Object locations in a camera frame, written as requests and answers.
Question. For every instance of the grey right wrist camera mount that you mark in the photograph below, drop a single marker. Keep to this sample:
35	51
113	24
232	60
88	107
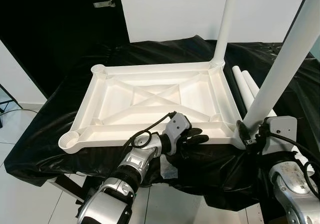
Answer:
280	134

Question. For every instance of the black wall pillar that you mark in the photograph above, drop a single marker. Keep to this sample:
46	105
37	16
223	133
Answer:
297	18

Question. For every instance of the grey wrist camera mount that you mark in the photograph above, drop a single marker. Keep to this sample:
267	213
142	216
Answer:
280	134
177	126

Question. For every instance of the black tripod stand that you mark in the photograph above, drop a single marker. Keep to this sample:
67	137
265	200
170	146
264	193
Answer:
5	106

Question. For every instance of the black plastic cover sheet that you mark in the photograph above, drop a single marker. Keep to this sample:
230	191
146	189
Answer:
50	129

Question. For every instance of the teal glass panel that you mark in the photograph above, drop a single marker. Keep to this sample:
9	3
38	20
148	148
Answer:
315	46

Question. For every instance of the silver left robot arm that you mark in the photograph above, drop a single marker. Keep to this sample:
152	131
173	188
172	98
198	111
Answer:
130	169

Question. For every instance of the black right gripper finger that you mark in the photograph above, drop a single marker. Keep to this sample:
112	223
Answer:
243	131

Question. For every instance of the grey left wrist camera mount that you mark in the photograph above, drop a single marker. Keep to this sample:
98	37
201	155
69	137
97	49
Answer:
177	126

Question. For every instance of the black door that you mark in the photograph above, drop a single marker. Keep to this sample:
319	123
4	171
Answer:
55	28

